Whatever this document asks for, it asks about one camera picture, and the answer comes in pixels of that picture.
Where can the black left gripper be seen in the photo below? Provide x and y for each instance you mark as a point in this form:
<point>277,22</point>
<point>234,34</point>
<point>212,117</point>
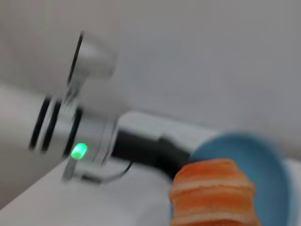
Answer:
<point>145,148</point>

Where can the orange ridged bread loaf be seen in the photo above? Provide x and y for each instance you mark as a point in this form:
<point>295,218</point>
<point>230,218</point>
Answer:
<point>211,193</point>

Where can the blue bowl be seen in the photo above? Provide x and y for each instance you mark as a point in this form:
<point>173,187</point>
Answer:
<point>265,164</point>

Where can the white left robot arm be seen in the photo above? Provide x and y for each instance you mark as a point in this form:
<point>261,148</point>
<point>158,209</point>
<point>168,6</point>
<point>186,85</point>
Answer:
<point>28,122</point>

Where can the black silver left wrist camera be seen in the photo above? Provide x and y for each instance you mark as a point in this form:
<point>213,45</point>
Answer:
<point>94,61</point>

